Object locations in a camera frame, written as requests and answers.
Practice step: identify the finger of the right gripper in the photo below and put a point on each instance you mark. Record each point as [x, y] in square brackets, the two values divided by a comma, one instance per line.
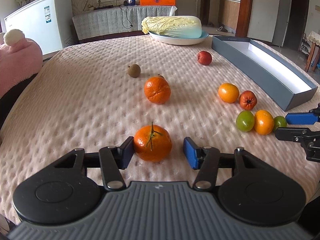
[306, 118]
[309, 140]

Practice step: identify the small green jujube fruit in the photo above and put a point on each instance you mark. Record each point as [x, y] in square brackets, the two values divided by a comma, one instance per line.
[279, 122]

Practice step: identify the large wrinkled orange mandarin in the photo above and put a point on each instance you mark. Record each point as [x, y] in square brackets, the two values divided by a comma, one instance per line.
[157, 90]

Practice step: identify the stemmed orange mandarin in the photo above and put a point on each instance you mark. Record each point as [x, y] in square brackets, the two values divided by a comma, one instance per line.
[152, 143]

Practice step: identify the brown round longan fruit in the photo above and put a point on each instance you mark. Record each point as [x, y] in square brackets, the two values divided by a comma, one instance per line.
[134, 70]

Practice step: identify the lace covered dining table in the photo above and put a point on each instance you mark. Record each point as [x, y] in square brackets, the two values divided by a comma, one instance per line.
[312, 40]

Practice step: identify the cloth covered tv cabinet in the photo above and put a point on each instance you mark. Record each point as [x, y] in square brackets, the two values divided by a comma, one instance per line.
[117, 20]

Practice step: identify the light blue ceramic plate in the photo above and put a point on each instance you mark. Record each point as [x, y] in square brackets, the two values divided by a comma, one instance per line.
[179, 41]

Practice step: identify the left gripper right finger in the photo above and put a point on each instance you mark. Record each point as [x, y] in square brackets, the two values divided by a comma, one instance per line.
[204, 159]

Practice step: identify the napa cabbage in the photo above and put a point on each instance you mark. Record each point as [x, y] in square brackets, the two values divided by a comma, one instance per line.
[173, 26]

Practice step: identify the large green jujube fruit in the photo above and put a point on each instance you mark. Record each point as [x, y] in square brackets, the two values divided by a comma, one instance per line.
[245, 121]

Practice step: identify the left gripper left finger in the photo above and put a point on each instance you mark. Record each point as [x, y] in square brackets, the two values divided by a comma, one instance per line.
[112, 160]

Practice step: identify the grey cardboard box tray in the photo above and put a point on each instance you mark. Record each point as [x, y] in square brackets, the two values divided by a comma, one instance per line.
[278, 78]

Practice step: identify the white chest freezer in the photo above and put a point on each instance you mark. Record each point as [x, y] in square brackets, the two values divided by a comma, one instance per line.
[47, 22]

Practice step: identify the red jujube fruit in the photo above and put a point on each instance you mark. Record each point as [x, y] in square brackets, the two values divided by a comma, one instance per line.
[204, 58]

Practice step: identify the smooth orange kumquat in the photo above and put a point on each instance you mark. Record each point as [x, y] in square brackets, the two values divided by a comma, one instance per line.
[228, 92]
[264, 122]

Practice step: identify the pink plush cushion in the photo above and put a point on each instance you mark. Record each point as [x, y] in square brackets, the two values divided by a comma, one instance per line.
[21, 58]

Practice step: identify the wooden kitchen cabinet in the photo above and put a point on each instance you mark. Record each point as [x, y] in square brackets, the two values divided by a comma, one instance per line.
[228, 14]

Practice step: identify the dark red persimmon fruit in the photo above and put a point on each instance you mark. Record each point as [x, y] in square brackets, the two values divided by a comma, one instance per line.
[247, 100]

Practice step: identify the pink quilted table cover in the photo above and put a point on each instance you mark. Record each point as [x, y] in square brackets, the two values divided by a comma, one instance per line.
[84, 98]

